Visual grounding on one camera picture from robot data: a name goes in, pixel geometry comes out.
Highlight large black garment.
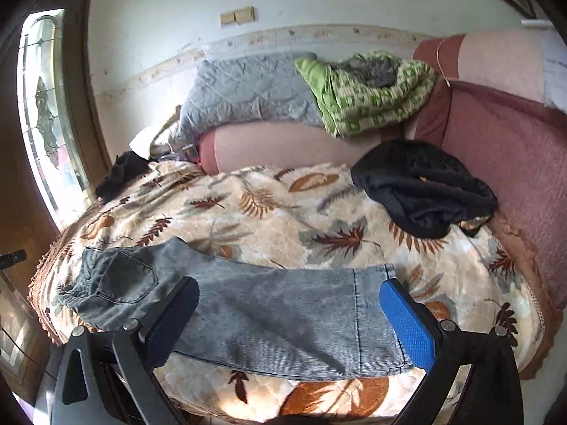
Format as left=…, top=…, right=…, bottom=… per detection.
left=351, top=138, right=499, bottom=239

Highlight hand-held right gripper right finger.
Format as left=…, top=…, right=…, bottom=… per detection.
left=379, top=278, right=524, bottom=425

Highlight green patterned blanket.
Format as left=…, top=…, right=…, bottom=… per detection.
left=294, top=52, right=438, bottom=139

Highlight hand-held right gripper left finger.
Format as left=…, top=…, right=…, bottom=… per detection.
left=52, top=276, right=200, bottom=425

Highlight stained glass window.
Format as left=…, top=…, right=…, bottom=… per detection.
left=17, top=9, right=96, bottom=222

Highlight leaf printed blanket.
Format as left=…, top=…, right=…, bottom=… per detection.
left=27, top=161, right=550, bottom=423

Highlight grey denim pants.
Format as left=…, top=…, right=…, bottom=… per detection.
left=57, top=236, right=415, bottom=381

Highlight grey fuzzy cloth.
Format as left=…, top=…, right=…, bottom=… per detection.
left=337, top=55, right=399, bottom=89

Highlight white cloth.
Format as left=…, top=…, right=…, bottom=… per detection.
left=129, top=106, right=182, bottom=160

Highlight thin beige cord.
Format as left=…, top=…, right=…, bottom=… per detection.
left=435, top=38, right=453, bottom=90

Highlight pink sofa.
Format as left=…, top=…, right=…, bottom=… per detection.
left=197, top=27, right=567, bottom=311

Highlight grey quilted blanket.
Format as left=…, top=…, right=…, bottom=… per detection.
left=177, top=52, right=329, bottom=145

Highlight small black garment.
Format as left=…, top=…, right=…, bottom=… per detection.
left=94, top=151, right=153, bottom=202

